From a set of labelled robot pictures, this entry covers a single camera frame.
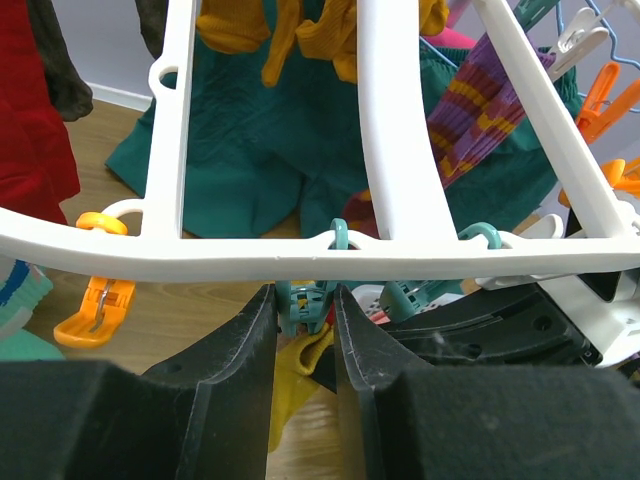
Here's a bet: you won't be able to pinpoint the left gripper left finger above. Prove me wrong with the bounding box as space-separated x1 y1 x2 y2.
1 285 277 479

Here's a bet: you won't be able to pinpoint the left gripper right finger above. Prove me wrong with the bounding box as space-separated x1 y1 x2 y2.
334 287 639 479

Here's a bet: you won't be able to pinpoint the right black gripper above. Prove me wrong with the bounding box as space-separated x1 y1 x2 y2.
384 285 602 366

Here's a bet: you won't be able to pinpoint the mustard yellow sock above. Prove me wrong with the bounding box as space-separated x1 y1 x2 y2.
268 324 334 453

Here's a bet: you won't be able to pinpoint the teal clothespin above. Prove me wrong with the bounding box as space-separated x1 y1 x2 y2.
274 217 350 336
379 222 502 323

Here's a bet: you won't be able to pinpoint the white round clip hanger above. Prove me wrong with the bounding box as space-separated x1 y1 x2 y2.
1 1 639 282

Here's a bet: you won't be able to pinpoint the mustard yellow hanging socks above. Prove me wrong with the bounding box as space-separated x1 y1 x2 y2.
195 0 451 89

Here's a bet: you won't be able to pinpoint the orange clothespin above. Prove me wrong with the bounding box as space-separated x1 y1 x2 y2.
575 61 639 202
53 210 136 349

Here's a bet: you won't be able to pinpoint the teal white blue sock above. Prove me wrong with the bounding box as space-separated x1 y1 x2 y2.
1 256 65 362

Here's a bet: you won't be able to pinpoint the purple striped hanging sock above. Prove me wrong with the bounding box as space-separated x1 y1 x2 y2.
341 32 557 231

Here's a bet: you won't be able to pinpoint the orange clothespin right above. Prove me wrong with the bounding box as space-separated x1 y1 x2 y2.
575 61 639 202

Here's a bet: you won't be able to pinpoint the green trousers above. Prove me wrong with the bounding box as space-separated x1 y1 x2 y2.
104 0 586 240

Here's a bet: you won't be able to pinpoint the red hanging garment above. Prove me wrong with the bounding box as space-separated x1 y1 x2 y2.
1 1 80 225

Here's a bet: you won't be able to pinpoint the white clothespin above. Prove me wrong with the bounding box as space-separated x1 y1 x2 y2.
547 7 610 82

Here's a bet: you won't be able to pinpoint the pink garment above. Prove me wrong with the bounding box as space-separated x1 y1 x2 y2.
421 25 476 49

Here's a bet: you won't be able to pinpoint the dark brown hanging sock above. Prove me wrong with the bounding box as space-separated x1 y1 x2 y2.
26 0 93 122

